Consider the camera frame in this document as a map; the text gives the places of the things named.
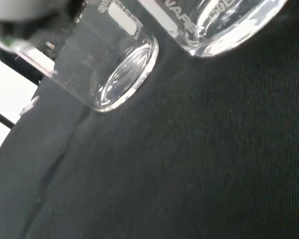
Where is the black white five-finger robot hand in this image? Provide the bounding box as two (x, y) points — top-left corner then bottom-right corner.
(0, 0), (72, 48)

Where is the clear glass beaker white label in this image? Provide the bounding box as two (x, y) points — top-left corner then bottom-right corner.
(0, 0), (159, 113)

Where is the clear cloth clip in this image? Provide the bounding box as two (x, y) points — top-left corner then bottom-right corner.
(19, 96), (40, 117)

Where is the black tripod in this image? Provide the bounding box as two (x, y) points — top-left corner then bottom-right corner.
(0, 48), (17, 156)

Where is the black bench cloth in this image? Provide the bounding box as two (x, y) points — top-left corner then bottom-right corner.
(0, 0), (299, 239)

